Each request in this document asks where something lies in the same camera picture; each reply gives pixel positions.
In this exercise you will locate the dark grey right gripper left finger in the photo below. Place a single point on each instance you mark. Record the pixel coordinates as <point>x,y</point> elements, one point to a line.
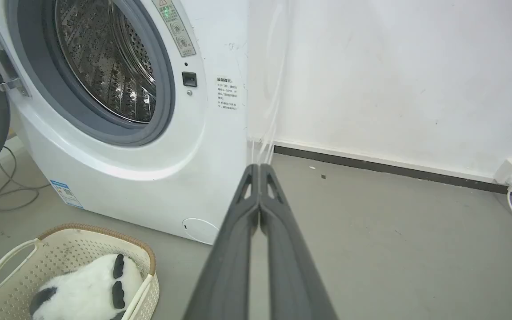
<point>227,266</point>

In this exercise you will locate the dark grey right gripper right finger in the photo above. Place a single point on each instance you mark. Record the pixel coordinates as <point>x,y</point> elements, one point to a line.
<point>294,271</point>

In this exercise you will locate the white and black plush toy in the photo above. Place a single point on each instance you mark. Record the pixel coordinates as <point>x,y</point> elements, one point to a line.
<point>85,291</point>

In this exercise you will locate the cream perforated laundry basket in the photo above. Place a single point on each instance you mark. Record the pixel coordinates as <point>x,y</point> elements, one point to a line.
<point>60,255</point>

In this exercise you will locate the white front-load washing machine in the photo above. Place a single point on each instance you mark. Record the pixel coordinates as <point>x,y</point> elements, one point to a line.
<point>118,129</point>

